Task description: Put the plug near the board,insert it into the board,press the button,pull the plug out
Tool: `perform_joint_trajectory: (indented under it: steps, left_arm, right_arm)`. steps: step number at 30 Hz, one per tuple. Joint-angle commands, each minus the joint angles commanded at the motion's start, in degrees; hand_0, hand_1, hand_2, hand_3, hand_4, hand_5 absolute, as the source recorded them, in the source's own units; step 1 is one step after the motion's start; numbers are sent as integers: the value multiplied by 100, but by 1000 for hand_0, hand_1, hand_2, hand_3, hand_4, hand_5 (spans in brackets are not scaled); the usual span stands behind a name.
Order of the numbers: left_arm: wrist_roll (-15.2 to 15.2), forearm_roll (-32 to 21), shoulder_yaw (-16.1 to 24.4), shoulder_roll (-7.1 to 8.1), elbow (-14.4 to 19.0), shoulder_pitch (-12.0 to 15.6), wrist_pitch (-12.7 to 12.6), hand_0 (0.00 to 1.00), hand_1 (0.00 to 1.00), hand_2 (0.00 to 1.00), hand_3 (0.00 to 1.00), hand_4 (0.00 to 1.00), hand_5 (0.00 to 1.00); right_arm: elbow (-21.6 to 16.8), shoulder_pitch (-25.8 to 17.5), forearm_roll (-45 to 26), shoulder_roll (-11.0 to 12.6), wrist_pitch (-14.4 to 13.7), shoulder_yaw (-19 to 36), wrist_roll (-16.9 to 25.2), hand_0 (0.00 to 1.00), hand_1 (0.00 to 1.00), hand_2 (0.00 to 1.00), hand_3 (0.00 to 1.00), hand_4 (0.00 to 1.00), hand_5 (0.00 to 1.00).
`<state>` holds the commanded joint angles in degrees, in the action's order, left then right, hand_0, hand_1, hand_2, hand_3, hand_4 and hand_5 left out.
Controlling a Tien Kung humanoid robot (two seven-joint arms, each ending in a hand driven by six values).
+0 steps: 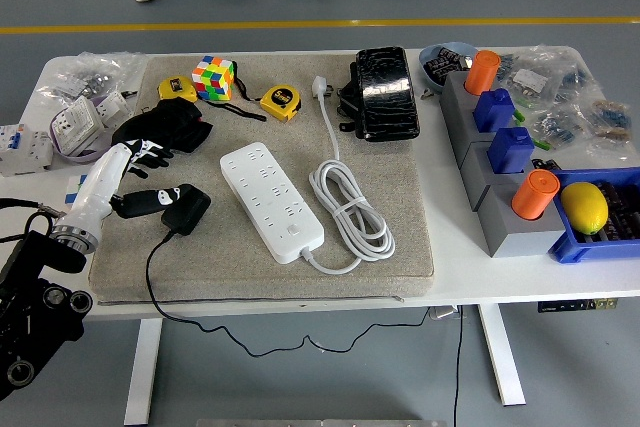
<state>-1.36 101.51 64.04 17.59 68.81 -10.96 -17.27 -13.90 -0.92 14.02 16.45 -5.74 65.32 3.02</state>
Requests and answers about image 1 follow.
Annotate large colourful puzzle cube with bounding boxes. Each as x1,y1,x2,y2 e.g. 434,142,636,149
191,55,236,102

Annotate blue block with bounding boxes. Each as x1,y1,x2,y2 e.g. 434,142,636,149
487,126,535,176
472,87,516,133

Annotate clear bag with white label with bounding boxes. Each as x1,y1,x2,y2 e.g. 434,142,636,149
502,46,596,103

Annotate black power adapter plug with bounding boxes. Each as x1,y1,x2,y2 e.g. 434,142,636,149
160,185,212,237

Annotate small colourful puzzle cube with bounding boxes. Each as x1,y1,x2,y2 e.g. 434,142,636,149
63,174,90,209

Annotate black hanging cable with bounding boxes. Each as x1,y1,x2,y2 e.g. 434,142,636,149
452,306,464,427

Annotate black wrist strap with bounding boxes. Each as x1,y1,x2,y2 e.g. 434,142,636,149
202,60,268,123

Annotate grey holder block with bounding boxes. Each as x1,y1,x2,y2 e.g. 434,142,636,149
458,139,539,213
438,70,501,168
477,181,571,259

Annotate black table control panel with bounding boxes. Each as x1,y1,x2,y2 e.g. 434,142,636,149
537,299,620,313

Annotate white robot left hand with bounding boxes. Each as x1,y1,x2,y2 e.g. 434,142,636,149
58,139,196,238

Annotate yellow tape measure 5m print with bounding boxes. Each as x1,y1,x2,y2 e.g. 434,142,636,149
259,85,303,122

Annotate black strapped pouch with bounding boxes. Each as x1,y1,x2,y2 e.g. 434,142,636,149
335,61,366,138

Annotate yellow lemon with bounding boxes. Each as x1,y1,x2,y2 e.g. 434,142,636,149
559,181,610,236

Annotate dark capacitors pile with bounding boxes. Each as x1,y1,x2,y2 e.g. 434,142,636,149
597,180,640,243

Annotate glossy black case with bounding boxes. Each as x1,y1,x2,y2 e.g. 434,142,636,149
354,45,421,142

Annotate white power strip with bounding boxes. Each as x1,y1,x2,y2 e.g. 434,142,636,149
219,141,326,264

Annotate small white socket panel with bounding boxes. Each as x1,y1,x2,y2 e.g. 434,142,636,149
92,90,135,124

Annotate large white socket panel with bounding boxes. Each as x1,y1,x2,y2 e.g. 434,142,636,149
49,96,106,156

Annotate white power strip cable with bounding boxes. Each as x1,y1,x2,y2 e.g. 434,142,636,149
298,75,397,276

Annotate metal table bracket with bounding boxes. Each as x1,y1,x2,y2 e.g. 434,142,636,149
429,305,464,321

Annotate black cloth pouch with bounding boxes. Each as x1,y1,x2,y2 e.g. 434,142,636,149
110,99,214,154

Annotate blue storage bin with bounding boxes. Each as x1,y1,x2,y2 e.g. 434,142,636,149
547,166,640,266

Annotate black electronic modules pile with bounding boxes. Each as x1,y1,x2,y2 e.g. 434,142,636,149
424,46,475,86

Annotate white table leg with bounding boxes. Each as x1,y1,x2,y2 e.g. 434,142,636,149
123,319,164,427
477,304,527,407

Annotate grey-brown mat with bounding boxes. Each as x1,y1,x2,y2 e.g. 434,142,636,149
88,52,435,304

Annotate clear bag of metal parts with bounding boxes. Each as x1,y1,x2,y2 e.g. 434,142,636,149
49,50,149,98

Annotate small yellow tape measure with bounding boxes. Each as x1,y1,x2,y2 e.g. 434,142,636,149
157,75,200,104

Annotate orange cylinder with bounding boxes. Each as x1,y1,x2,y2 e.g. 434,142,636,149
464,49,502,96
510,169,560,222

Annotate black adapter cord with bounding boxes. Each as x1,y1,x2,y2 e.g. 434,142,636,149
144,229,436,359

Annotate clear bag of resistors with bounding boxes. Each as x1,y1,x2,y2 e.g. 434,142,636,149
529,96,640,163

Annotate white circuit breaker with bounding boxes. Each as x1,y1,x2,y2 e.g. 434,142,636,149
0,122,54,178

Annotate blue bowl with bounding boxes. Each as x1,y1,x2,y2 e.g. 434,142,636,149
418,41,480,96

